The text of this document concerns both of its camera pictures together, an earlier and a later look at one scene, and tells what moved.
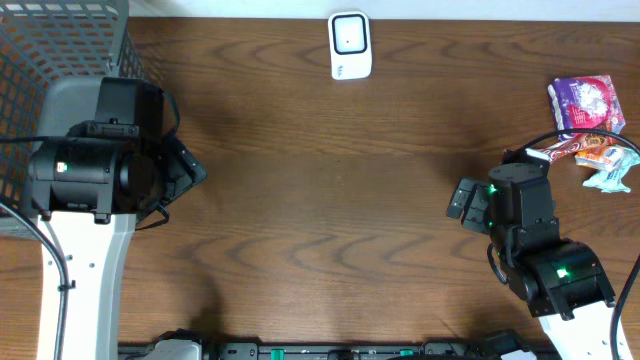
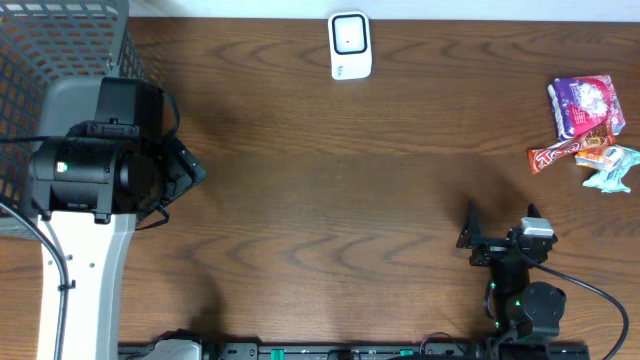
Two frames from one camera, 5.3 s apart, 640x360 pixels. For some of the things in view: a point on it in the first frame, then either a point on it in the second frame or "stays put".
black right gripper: [480, 198] to [491, 249]
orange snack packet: [604, 157] stays put
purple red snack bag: [585, 102] stays put
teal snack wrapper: [610, 181] stays put
